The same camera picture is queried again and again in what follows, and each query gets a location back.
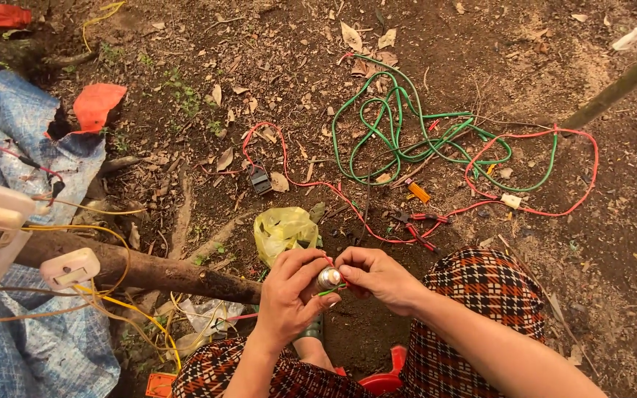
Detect tangled green electric wire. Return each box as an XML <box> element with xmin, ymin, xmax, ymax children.
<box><xmin>332</xmin><ymin>53</ymin><xmax>558</xmax><ymax>193</ymax></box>

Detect person's patterned right leg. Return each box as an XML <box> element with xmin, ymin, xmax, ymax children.
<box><xmin>400</xmin><ymin>247</ymin><xmax>547</xmax><ymax>398</ymax></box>

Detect person's right hand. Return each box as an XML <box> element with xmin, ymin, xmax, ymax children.
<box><xmin>334</xmin><ymin>247</ymin><xmax>431</xmax><ymax>318</ymax></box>

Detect blue woven tarp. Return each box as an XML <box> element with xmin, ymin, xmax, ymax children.
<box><xmin>0</xmin><ymin>70</ymin><xmax>122</xmax><ymax>398</ymax></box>

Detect person's patterned left leg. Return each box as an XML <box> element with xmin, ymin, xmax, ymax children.
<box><xmin>171</xmin><ymin>336</ymin><xmax>377</xmax><ymax>398</ymax></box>

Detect yellow electric wire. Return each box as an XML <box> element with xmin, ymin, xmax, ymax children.
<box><xmin>0</xmin><ymin>200</ymin><xmax>184</xmax><ymax>374</ymax></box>

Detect clear plastic bag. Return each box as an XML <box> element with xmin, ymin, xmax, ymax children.
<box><xmin>165</xmin><ymin>297</ymin><xmax>246</xmax><ymax>355</ymax></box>

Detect brown tree branch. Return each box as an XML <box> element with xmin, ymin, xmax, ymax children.
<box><xmin>13</xmin><ymin>229</ymin><xmax>264</xmax><ymax>306</ymax></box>

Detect red plastic stool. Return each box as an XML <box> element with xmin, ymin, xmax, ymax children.
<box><xmin>334</xmin><ymin>344</ymin><xmax>409</xmax><ymax>397</ymax></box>

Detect red handled pliers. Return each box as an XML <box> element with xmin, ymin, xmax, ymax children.
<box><xmin>391</xmin><ymin>209</ymin><xmax>453</xmax><ymax>255</ymax></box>

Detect green bamboo pole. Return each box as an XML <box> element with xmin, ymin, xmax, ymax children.
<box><xmin>561</xmin><ymin>34</ymin><xmax>637</xmax><ymax>131</ymax></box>

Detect long red electric wire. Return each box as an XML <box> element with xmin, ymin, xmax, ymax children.
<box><xmin>241</xmin><ymin>122</ymin><xmax>599</xmax><ymax>245</ymax></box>

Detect yellow plastic bag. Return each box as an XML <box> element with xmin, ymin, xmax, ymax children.
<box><xmin>253</xmin><ymin>207</ymin><xmax>320</xmax><ymax>269</ymax></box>

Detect short red wire piece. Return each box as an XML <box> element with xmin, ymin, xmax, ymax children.
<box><xmin>322</xmin><ymin>253</ymin><xmax>349</xmax><ymax>287</ymax></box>

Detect red and black lead wire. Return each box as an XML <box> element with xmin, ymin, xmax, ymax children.
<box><xmin>0</xmin><ymin>132</ymin><xmax>66</xmax><ymax>206</ymax></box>

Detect orange plastic box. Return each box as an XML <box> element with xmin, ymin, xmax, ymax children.
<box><xmin>145</xmin><ymin>372</ymin><xmax>178</xmax><ymax>398</ymax></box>

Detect small white switch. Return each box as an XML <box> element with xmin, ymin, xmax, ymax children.
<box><xmin>39</xmin><ymin>247</ymin><xmax>102</xmax><ymax>291</ymax></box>

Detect person's patterned leg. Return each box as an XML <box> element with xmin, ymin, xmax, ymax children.
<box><xmin>400</xmin><ymin>247</ymin><xmax>547</xmax><ymax>398</ymax></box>
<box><xmin>171</xmin><ymin>336</ymin><xmax>377</xmax><ymax>398</ymax></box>

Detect small silver lamp holder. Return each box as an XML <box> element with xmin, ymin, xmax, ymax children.
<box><xmin>315</xmin><ymin>267</ymin><xmax>343</xmax><ymax>292</ymax></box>

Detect black electrical part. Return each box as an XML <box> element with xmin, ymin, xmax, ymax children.
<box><xmin>247</xmin><ymin>160</ymin><xmax>274</xmax><ymax>196</ymax></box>

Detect orange plastic sheet piece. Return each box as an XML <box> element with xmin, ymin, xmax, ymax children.
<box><xmin>72</xmin><ymin>83</ymin><xmax>128</xmax><ymax>134</ymax></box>

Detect green sandal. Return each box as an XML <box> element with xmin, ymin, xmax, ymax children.
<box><xmin>295</xmin><ymin>314</ymin><xmax>326</xmax><ymax>345</ymax></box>

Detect person's left hand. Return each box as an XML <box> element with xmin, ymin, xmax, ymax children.
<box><xmin>257</xmin><ymin>248</ymin><xmax>343</xmax><ymax>348</ymax></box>

